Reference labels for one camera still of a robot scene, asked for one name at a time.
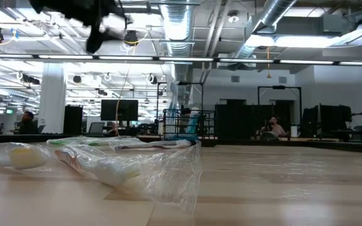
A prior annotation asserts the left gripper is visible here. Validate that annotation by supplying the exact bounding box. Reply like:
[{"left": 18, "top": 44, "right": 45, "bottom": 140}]
[{"left": 85, "top": 12, "right": 128, "bottom": 53}]

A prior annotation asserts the green toothbrush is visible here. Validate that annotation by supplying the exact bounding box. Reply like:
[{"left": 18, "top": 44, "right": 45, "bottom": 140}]
[{"left": 47, "top": 136, "right": 143, "bottom": 148}]

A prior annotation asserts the teal toothpaste tube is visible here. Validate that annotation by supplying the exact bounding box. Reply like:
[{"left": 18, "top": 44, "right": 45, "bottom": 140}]
[{"left": 186, "top": 106, "right": 200, "bottom": 136}]

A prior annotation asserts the white toothbrush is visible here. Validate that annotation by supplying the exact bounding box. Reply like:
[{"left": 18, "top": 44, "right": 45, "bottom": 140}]
[{"left": 114, "top": 139, "right": 198, "bottom": 151}]

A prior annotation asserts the black wire basket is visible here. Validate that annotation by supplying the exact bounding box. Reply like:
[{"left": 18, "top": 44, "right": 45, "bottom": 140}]
[{"left": 163, "top": 108, "right": 216, "bottom": 141}]

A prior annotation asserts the pale yellow toothbrush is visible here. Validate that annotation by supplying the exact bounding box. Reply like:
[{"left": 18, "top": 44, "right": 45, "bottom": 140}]
[{"left": 0, "top": 141, "right": 52, "bottom": 171}]

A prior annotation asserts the orange toothbrush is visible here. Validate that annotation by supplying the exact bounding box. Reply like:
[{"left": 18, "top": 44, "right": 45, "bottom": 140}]
[{"left": 54, "top": 143, "right": 202, "bottom": 214}]

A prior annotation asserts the white pillar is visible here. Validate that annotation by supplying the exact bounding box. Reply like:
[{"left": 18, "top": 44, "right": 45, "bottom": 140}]
[{"left": 38, "top": 62, "right": 67, "bottom": 135}]

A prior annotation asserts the black blank monitor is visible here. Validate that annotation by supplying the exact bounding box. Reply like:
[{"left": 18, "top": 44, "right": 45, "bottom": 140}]
[{"left": 101, "top": 99, "right": 140, "bottom": 122}]

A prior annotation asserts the black cabinet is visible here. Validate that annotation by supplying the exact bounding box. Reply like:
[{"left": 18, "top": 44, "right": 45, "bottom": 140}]
[{"left": 63, "top": 105, "right": 84, "bottom": 136}]

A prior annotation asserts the grey chair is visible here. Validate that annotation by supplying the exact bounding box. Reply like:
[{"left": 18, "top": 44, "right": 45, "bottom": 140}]
[{"left": 86, "top": 121, "right": 106, "bottom": 136}]

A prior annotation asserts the person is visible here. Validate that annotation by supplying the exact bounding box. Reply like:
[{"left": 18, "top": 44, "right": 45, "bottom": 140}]
[
  {"left": 178, "top": 107, "right": 193, "bottom": 136},
  {"left": 261, "top": 116, "right": 290, "bottom": 139},
  {"left": 18, "top": 110, "right": 39, "bottom": 135}
]

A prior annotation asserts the blue flat item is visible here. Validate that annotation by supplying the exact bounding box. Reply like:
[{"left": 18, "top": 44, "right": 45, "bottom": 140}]
[{"left": 170, "top": 134, "right": 200, "bottom": 141}]

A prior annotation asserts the long ceiling light strip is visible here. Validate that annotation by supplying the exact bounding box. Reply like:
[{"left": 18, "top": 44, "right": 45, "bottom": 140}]
[{"left": 0, "top": 53, "right": 362, "bottom": 67}]

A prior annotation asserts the black partition screen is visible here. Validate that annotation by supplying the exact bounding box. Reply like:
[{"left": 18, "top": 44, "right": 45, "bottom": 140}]
[{"left": 214, "top": 103, "right": 295, "bottom": 140}]

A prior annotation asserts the black covered equipment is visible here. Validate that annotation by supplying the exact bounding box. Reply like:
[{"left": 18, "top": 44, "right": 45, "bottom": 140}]
[{"left": 302, "top": 104, "right": 362, "bottom": 141}]

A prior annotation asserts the ribbed silver air duct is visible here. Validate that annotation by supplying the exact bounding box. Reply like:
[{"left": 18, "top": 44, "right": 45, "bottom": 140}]
[{"left": 158, "top": 0, "right": 197, "bottom": 104}]

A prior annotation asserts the black station frame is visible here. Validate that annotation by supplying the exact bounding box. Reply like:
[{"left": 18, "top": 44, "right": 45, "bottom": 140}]
[
  {"left": 156, "top": 82, "right": 204, "bottom": 139},
  {"left": 257, "top": 85, "right": 303, "bottom": 139}
]

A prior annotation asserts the yellow hanging cord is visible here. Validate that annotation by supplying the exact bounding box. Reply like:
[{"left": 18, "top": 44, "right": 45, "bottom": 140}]
[{"left": 265, "top": 46, "right": 272, "bottom": 79}]

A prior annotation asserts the spiral silver air duct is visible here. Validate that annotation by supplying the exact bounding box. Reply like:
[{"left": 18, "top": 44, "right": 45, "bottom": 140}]
[{"left": 231, "top": 0, "right": 298, "bottom": 60}]

